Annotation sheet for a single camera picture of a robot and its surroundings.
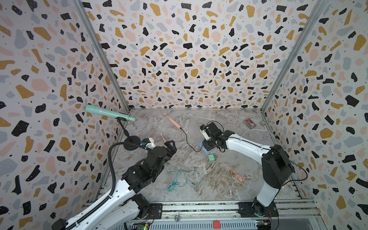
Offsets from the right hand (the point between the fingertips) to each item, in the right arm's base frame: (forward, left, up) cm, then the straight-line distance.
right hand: (209, 142), depth 91 cm
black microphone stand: (+4, +53, -3) cm, 53 cm away
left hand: (-12, +19, +14) cm, 27 cm away
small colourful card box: (+25, -34, -9) cm, 43 cm away
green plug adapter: (-7, -2, -7) cm, 10 cm away
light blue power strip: (-7, +4, +5) cm, 10 cm away
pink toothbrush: (+6, +31, -6) cm, 32 cm away
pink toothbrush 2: (+20, +25, -6) cm, 32 cm away
